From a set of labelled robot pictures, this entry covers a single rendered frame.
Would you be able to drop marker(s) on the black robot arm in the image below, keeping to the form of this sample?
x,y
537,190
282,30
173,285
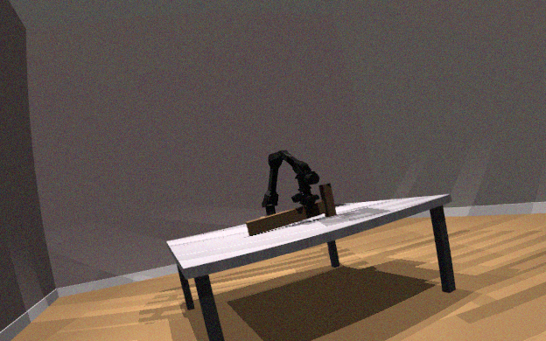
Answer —
x,y
305,176

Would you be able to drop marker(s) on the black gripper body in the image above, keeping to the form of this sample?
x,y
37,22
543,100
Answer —
x,y
309,196

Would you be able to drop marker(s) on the wooden post with vertical slot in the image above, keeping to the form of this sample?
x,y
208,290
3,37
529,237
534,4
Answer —
x,y
327,196

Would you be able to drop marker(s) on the brown wooden board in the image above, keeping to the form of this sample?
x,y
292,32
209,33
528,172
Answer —
x,y
284,218

